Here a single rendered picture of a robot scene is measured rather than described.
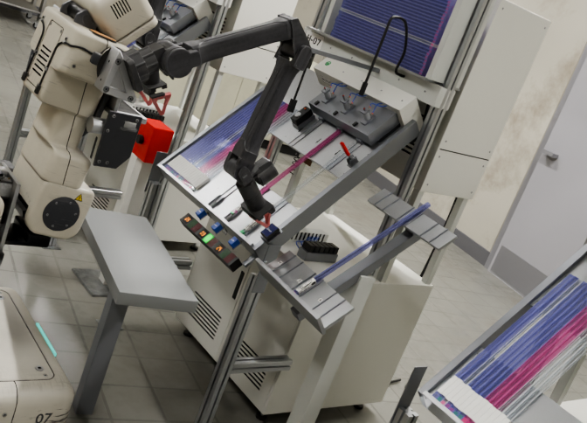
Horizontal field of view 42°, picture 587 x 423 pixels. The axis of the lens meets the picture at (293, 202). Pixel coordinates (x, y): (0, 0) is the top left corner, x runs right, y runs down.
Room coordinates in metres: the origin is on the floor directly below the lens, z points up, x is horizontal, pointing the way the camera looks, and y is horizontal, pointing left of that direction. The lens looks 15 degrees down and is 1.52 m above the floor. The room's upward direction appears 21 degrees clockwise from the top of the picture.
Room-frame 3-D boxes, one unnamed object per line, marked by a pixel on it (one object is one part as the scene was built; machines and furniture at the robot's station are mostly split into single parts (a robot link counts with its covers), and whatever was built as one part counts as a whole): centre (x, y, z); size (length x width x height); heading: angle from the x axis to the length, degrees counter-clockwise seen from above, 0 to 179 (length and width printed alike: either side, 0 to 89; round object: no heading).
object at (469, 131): (3.23, -0.42, 0.86); 0.70 x 0.67 x 1.72; 43
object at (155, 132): (3.21, 0.66, 0.39); 0.24 x 0.24 x 0.78; 43
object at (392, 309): (3.00, -0.17, 0.31); 0.70 x 0.65 x 0.62; 43
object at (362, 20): (2.87, -0.12, 1.52); 0.51 x 0.13 x 0.27; 43
